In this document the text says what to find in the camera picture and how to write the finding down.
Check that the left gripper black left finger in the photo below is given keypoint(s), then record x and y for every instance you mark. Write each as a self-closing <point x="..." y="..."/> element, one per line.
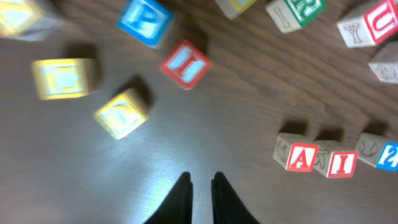
<point x="177" y="207"/>

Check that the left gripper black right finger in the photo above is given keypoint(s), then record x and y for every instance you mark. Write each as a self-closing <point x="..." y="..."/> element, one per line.
<point x="228" y="208"/>

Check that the red A block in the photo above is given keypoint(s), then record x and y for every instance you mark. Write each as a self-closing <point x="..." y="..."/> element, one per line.
<point x="295" y="152"/>

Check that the red i block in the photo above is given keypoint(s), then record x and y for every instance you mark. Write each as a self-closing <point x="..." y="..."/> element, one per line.
<point x="334" y="160"/>
<point x="186" y="65"/>

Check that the blue 2 block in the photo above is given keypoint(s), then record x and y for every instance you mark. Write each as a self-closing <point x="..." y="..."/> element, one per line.
<point x="377" y="151"/>

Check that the yellow O block lower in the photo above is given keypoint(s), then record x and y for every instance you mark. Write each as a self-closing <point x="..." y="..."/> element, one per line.
<point x="123" y="114"/>

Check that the yellow o block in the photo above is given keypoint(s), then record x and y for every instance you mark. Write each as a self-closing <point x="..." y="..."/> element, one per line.
<point x="123" y="114"/>
<point x="233" y="8"/>

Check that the yellow C block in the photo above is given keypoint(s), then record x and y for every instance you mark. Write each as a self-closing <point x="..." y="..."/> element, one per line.
<point x="65" y="78"/>

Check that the blue P block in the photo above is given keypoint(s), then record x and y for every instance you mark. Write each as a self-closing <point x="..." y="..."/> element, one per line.
<point x="145" y="20"/>

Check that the yellow O block upper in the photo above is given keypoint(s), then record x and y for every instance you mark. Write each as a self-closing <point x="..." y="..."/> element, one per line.
<point x="233" y="8"/>

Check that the green R block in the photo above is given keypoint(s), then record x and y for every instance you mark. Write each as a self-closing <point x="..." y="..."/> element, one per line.
<point x="291" y="15"/>

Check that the blue H block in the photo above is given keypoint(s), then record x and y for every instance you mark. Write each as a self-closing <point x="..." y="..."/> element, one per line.
<point x="384" y="63"/>

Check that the red U block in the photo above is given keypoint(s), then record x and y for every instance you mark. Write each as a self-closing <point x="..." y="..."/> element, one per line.
<point x="369" y="23"/>

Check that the yellow K block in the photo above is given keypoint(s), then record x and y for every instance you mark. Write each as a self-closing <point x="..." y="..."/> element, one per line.
<point x="28" y="20"/>

